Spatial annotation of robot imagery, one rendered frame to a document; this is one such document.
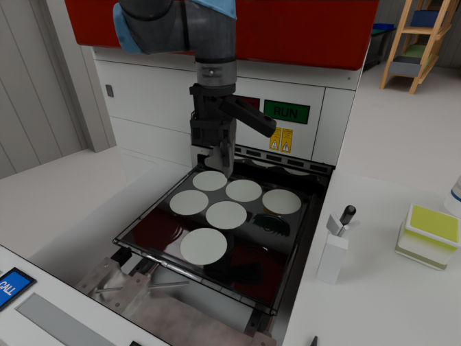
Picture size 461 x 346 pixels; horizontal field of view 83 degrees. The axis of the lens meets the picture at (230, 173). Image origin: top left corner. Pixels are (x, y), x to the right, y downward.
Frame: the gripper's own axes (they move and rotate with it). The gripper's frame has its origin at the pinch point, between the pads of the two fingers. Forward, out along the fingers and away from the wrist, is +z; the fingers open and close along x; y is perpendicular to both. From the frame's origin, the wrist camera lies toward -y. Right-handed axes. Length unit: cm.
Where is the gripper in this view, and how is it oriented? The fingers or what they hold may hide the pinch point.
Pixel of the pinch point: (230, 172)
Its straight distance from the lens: 60.5
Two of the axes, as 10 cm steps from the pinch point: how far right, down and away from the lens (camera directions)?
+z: 0.2, 8.4, 5.4
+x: -2.0, 5.4, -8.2
